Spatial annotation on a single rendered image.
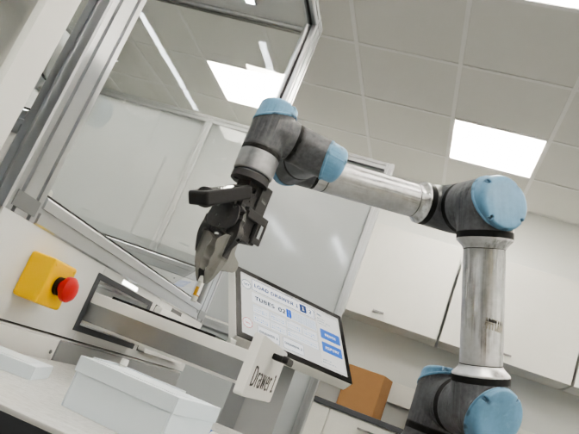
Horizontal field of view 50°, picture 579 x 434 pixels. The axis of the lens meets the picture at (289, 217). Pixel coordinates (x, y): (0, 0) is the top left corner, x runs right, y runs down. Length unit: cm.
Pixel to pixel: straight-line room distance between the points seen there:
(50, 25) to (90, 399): 35
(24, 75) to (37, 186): 46
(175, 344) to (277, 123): 44
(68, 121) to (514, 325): 393
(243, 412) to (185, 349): 110
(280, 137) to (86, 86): 35
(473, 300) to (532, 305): 334
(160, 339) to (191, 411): 54
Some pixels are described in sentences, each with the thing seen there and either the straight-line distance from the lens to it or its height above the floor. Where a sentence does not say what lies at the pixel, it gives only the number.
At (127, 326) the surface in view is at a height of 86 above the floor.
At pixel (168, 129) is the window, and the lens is 132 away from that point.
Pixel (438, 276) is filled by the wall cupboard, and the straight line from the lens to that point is 461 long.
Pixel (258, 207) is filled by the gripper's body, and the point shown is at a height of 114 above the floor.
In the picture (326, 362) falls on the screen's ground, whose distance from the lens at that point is 227.
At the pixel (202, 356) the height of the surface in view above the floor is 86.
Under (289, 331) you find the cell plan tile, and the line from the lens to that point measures 221.
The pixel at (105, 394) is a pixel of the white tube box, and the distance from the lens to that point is 65.
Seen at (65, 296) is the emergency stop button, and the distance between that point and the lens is 100.
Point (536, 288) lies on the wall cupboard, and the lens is 468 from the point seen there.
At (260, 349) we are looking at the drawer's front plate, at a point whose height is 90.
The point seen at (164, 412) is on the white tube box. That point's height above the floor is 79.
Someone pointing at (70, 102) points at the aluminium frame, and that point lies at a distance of 100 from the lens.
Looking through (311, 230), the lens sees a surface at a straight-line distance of 303.
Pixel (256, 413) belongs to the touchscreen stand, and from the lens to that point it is 225.
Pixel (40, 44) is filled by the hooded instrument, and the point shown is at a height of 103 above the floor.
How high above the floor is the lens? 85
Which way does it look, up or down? 15 degrees up
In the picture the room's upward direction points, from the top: 21 degrees clockwise
